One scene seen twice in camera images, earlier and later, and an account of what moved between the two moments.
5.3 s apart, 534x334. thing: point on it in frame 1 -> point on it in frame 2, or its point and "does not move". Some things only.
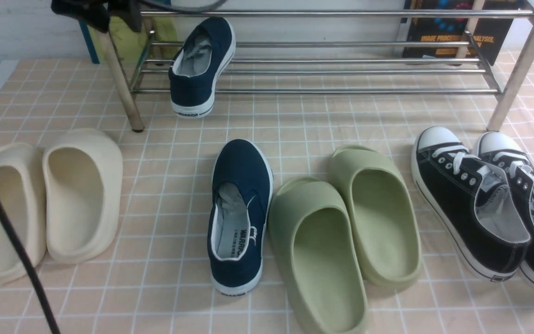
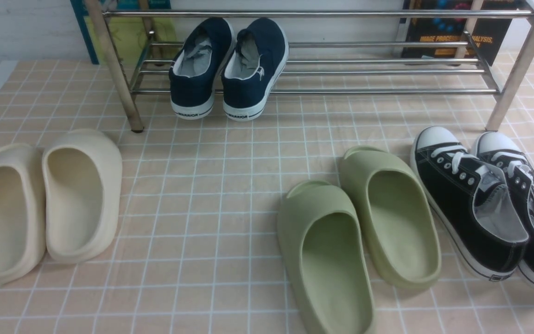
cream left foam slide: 17,172 does not move
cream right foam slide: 83,172 does not move
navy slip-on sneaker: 201,61 does not move
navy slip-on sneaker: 241,195 -> 260,55
